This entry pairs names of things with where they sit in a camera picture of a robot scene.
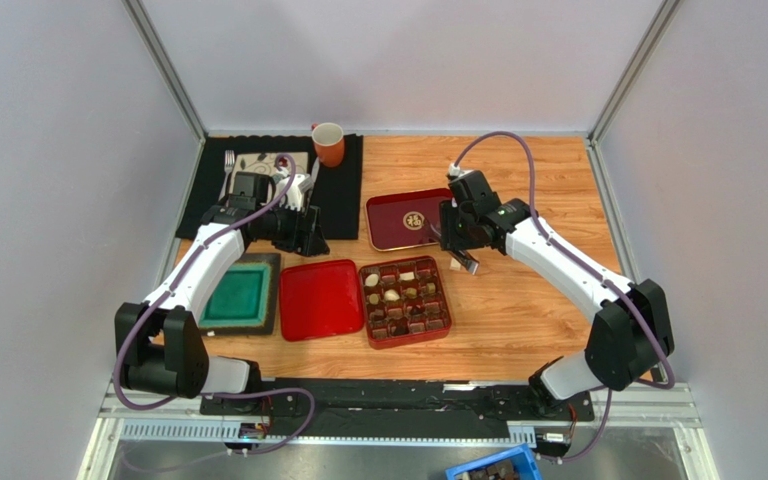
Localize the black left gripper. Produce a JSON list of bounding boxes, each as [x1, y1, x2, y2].
[[255, 199, 329, 257]]

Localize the red tin lid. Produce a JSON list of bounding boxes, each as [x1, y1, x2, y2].
[[278, 259, 364, 342]]

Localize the red chocolate serving tray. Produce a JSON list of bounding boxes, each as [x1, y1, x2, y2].
[[365, 188, 452, 252]]

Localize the red chocolate box with tray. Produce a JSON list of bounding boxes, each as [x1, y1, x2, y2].
[[358, 256, 453, 350]]

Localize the metal serving tongs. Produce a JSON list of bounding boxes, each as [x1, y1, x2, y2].
[[424, 222, 480, 275]]

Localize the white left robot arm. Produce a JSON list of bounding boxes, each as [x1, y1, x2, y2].
[[112, 167, 330, 409]]

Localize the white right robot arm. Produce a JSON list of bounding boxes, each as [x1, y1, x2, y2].
[[440, 166, 675, 408]]

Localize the black cloth placemat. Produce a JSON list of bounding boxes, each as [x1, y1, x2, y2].
[[175, 134, 363, 240]]

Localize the floral square plate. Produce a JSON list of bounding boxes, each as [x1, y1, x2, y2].
[[231, 152, 309, 179]]

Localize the turquoise glazed dark plate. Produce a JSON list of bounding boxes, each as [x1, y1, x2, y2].
[[199, 253, 282, 336]]

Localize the orange mug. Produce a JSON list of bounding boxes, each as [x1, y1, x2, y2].
[[311, 122, 345, 168]]

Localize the silver fork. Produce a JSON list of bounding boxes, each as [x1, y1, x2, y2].
[[223, 150, 236, 183]]

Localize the blue plastic bin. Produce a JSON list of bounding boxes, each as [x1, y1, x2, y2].
[[445, 444, 543, 480]]

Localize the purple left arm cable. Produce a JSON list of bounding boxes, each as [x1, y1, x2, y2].
[[112, 152, 316, 457]]

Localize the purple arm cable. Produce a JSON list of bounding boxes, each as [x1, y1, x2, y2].
[[449, 131, 677, 464], [112, 152, 316, 457]]

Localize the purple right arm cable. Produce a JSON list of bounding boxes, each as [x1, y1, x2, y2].
[[449, 131, 677, 464]]

